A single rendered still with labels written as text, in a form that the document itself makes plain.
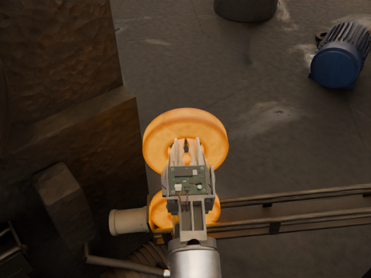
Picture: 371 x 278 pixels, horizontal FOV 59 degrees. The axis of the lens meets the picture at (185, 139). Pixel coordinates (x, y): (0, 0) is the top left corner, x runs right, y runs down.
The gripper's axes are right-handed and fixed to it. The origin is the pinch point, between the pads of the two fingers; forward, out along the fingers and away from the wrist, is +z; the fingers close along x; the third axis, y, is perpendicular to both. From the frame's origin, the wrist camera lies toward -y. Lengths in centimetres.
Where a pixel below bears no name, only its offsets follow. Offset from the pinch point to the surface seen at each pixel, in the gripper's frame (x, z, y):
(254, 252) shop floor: -31, -4, -95
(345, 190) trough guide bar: -37.7, -3.8, -20.6
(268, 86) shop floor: -64, 110, -125
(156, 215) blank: 6.5, -8.0, -19.9
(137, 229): 11.1, -9.8, -23.2
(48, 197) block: 27.6, -5.7, -11.5
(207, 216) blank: -4.9, -8.2, -21.3
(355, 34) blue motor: -116, 126, -96
